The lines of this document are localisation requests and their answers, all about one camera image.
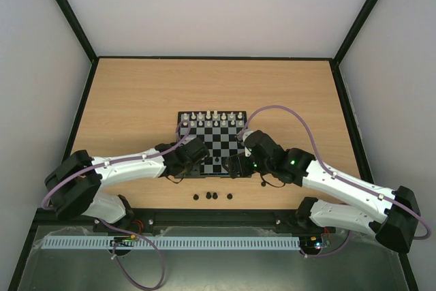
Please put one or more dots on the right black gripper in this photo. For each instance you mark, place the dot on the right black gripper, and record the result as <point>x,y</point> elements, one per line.
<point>236,165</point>

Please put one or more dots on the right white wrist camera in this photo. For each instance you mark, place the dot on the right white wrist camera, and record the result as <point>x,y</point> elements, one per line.
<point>243,134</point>

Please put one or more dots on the black silver chess board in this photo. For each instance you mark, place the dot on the black silver chess board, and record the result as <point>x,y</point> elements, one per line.
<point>220,141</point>

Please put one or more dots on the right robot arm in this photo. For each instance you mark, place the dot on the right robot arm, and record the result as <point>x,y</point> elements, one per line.
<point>389,216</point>

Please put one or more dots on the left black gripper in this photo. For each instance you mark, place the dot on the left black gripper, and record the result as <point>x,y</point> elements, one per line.
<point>195,171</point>

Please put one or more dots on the grey slotted cable duct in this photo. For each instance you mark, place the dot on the grey slotted cable duct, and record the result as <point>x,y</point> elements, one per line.
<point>286,243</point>

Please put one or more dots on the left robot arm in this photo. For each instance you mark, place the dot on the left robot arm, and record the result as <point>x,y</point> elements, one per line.
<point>76,187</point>

